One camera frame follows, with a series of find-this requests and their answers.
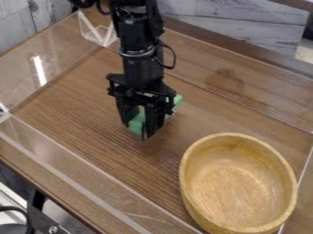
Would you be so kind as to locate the clear acrylic corner bracket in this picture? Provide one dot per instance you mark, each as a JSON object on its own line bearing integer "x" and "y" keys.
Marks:
{"x": 100, "y": 35}

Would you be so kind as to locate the green rectangular block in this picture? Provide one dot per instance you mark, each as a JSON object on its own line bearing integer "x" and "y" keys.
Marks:
{"x": 136, "y": 123}

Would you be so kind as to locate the brown wooden bowl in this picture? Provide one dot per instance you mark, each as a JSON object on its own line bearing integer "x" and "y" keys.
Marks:
{"x": 237, "y": 184}

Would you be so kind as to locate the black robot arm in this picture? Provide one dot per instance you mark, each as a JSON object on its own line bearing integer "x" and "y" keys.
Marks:
{"x": 138, "y": 23}

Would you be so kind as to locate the clear acrylic front wall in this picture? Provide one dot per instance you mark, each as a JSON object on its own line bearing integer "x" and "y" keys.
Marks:
{"x": 102, "y": 201}

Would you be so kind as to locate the black table leg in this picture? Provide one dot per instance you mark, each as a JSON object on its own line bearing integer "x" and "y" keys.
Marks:
{"x": 37, "y": 200}

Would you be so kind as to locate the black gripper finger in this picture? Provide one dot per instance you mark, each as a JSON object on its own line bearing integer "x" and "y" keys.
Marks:
{"x": 154, "y": 119}
{"x": 127, "y": 108}

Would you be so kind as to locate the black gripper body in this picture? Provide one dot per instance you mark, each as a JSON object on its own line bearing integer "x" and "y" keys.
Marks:
{"x": 140, "y": 81}

